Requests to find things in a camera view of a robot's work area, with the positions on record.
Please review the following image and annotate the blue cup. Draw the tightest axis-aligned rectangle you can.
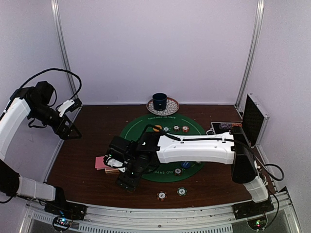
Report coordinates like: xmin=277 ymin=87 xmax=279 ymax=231
xmin=152 ymin=93 xmax=167 ymax=111

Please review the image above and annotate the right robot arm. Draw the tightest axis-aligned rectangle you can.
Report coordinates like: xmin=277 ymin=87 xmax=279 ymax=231
xmin=103 ymin=125 xmax=269 ymax=215

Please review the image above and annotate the green round poker mat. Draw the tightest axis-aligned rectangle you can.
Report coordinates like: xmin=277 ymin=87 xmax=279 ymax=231
xmin=121 ymin=113 xmax=206 ymax=183

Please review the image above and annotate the red 5 chip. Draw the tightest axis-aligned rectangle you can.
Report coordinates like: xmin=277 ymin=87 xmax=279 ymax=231
xmin=182 ymin=126 xmax=190 ymax=133

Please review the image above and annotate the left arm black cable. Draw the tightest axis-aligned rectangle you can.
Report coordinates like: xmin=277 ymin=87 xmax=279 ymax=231
xmin=17 ymin=68 xmax=83 ymax=100

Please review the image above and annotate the red backed card deck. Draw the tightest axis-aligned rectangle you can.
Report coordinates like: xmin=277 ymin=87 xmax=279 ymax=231
xmin=95 ymin=156 xmax=107 ymax=170

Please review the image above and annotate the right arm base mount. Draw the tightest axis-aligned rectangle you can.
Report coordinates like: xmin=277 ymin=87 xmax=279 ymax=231
xmin=232 ymin=201 xmax=274 ymax=231

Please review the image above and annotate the blue small blind button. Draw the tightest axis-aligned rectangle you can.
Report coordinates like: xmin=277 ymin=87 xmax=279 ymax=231
xmin=180 ymin=161 xmax=191 ymax=169

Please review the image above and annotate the aluminium poker case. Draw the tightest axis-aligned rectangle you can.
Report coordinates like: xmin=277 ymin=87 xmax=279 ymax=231
xmin=206 ymin=93 xmax=270 ymax=149

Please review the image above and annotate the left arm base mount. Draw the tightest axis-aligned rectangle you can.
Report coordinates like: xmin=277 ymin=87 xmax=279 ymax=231
xmin=44 ymin=202 xmax=87 ymax=233

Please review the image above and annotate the orange big blind button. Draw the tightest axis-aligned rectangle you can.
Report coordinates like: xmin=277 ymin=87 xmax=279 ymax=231
xmin=153 ymin=125 xmax=162 ymax=132

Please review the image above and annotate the patterned saucer plate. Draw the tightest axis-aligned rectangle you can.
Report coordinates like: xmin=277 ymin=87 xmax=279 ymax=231
xmin=146 ymin=96 xmax=180 ymax=116

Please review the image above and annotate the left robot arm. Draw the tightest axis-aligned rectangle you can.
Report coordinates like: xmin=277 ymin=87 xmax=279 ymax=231
xmin=0 ymin=81 xmax=82 ymax=216

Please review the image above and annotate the card deck box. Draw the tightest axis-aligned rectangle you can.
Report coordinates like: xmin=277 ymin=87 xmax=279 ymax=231
xmin=104 ymin=168 xmax=120 ymax=174

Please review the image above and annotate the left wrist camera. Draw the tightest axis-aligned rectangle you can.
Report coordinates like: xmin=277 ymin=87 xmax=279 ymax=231
xmin=57 ymin=98 xmax=82 ymax=117

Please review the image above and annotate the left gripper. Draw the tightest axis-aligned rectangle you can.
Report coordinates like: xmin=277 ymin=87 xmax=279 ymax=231
xmin=29 ymin=102 xmax=82 ymax=140

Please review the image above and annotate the red poker chip row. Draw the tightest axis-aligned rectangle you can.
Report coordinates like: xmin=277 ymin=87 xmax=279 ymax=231
xmin=231 ymin=123 xmax=242 ymax=127

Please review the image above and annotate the aluminium front rail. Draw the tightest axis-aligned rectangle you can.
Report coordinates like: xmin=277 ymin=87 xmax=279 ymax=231
xmin=18 ymin=191 xmax=302 ymax=233

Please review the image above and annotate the purple poker chip row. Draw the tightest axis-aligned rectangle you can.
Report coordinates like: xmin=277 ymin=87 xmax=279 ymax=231
xmin=219 ymin=123 xmax=232 ymax=130

